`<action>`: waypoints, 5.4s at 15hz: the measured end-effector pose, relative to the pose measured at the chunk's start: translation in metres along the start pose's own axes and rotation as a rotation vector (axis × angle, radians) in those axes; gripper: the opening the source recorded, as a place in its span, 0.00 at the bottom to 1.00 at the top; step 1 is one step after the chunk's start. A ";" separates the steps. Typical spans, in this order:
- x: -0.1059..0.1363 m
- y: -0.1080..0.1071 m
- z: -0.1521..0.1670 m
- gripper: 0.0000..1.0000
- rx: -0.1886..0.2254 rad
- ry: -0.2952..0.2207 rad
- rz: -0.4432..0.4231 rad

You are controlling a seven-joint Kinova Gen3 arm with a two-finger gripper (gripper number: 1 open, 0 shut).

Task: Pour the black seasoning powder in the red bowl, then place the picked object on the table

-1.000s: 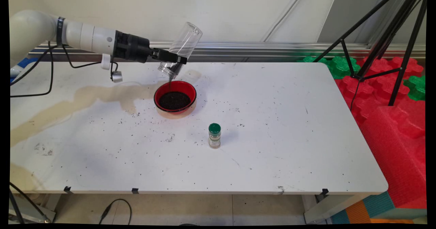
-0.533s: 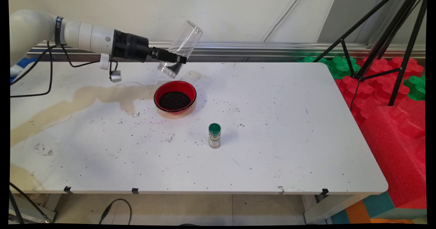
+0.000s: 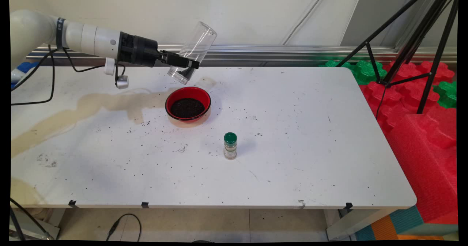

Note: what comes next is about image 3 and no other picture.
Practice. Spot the black granule heap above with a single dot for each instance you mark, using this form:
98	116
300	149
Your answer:
187	108

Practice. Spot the red bowl with black rim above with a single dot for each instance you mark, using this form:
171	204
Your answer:
197	93

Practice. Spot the green foam block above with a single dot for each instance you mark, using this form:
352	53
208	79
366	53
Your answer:
362	74
446	94

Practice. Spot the black tripod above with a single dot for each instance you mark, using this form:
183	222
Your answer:
416	37

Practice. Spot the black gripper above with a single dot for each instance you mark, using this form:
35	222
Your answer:
140	50

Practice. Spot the studded pink-red foam block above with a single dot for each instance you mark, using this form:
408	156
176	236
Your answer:
402	103

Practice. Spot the orange foam block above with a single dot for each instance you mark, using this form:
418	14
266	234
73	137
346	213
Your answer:
384	229

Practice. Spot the grey table leg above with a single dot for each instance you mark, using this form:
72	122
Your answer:
351	224
36	224

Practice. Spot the spice bottle with green cap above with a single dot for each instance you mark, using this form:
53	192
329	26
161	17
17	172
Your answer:
230	145

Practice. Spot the aluminium rail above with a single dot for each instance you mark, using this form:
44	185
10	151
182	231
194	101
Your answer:
256	52

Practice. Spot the large pink-red foam block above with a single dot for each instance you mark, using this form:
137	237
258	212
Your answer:
424	165

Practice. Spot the teal foam block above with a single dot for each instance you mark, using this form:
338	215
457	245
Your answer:
406	218

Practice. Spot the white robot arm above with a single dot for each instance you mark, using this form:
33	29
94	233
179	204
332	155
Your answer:
33	28

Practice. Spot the clear plastic jar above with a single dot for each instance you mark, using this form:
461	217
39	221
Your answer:
201	41

